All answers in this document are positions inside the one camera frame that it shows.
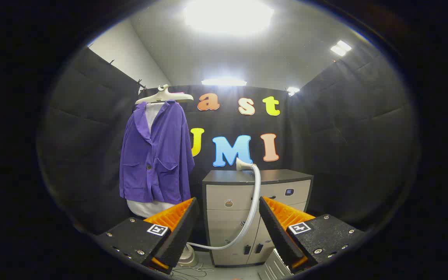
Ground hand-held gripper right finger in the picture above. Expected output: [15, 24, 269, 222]
[259, 196, 364, 275]

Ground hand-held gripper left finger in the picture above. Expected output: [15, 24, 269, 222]
[94, 197, 200, 275]

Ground grey garment steamer hose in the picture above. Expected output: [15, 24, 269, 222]
[187, 164, 262, 250]

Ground white garment steamer handle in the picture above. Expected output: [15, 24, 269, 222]
[235, 157, 256, 172]

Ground purple corduroy jacket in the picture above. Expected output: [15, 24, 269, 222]
[119, 100, 195, 205]

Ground white steamer base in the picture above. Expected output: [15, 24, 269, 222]
[177, 245, 200, 268]

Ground grey ribbed box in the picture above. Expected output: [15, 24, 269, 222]
[258, 249, 294, 280]

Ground white cloth panel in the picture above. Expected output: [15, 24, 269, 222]
[126, 102, 176, 218]

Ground beige cabinet with dark top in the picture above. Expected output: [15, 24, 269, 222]
[202, 169, 314, 268]

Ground white plastic hanger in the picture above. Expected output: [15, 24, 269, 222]
[135, 84, 194, 105]

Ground long ceiling light panel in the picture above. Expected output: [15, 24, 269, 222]
[201, 78, 248, 87]

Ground large ceiling light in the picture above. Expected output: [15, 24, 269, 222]
[183, 0, 275, 35]

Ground thin floor cables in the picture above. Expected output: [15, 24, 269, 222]
[170, 264, 215, 280]

